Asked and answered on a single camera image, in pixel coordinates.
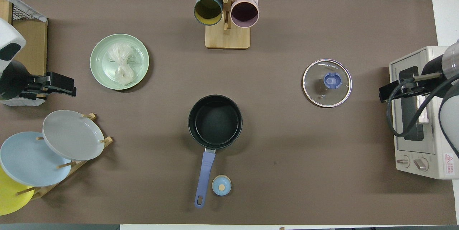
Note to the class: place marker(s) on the pink mug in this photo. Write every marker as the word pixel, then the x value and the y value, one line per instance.
pixel 245 13

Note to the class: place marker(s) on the dark teal mug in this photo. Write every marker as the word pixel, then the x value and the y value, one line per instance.
pixel 208 11

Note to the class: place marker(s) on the light blue plate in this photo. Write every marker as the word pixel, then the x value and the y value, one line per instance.
pixel 28 160

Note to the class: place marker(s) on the beige toaster oven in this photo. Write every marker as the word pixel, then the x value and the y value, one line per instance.
pixel 408 144

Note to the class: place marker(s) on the glass lid blue knob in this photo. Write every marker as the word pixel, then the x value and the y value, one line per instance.
pixel 327 83

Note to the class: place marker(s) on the mint green plate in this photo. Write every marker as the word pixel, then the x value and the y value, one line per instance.
pixel 100 68

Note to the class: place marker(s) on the wooden mug tree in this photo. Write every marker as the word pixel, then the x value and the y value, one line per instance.
pixel 227 38

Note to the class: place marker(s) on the wooden plate rack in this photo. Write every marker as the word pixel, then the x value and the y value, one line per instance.
pixel 82 163

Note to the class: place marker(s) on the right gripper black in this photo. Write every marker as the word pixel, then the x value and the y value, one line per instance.
pixel 408 90

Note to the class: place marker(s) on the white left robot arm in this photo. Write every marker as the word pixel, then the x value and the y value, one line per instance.
pixel 9 43

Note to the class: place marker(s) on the clear plastic noodle bag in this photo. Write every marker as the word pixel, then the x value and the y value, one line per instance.
pixel 123 68

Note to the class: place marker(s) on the yellow plate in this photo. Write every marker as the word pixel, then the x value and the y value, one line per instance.
pixel 10 197

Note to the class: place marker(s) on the grey plate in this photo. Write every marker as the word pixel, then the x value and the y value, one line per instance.
pixel 71 135

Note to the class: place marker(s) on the small blue round cap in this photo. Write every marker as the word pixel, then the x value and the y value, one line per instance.
pixel 221 185

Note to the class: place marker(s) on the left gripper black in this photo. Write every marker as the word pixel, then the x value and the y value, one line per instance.
pixel 34 83

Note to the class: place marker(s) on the brown table mat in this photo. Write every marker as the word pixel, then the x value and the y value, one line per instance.
pixel 287 172

